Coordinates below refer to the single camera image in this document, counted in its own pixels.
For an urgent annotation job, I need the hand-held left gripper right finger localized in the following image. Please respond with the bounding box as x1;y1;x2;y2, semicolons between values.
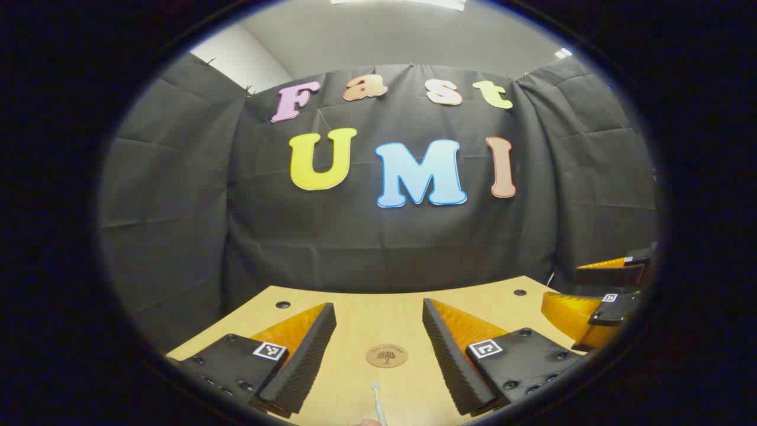
422;299;583;417

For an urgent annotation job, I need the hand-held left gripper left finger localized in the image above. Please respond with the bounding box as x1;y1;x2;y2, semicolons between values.
167;302;337;419

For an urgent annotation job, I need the round wooden coaster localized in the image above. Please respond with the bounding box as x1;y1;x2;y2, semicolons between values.
365;344;409;369

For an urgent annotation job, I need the pale green toothbrush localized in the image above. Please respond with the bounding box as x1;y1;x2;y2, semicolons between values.
371;382;389;426

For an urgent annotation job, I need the wooden desktop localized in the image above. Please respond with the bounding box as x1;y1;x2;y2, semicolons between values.
166;276;586;426

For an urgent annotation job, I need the black backdrop cloth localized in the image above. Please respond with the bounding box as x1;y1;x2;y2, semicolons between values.
98;52;660;354

